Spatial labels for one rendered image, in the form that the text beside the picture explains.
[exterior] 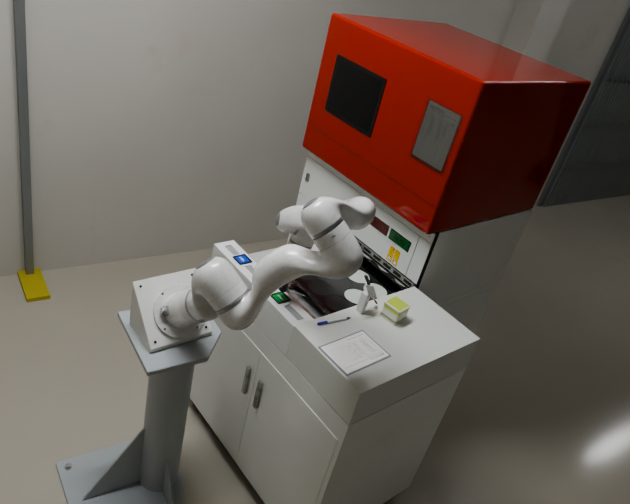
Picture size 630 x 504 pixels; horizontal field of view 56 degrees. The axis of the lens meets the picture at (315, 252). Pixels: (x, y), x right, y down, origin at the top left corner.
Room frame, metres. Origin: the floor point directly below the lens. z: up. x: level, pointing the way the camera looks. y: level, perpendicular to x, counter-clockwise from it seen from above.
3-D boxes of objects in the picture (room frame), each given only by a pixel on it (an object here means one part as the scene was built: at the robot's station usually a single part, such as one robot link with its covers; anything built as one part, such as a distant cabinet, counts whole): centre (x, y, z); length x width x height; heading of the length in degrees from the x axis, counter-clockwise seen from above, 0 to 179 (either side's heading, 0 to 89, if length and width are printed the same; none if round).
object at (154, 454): (1.52, 0.48, 0.41); 0.51 x 0.44 x 0.82; 130
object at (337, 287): (2.04, -0.13, 0.90); 0.34 x 0.34 x 0.01; 46
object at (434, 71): (2.56, -0.37, 1.52); 0.81 x 0.75 x 0.60; 46
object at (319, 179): (2.34, -0.15, 1.02); 0.81 x 0.03 x 0.40; 46
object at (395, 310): (1.79, -0.34, 1.00); 0.07 x 0.07 x 0.07; 54
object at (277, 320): (1.83, 0.17, 0.89); 0.55 x 0.09 x 0.14; 46
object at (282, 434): (1.91, -0.11, 0.41); 0.96 x 0.64 x 0.82; 46
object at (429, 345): (1.70, -0.34, 0.89); 0.62 x 0.35 x 0.14; 136
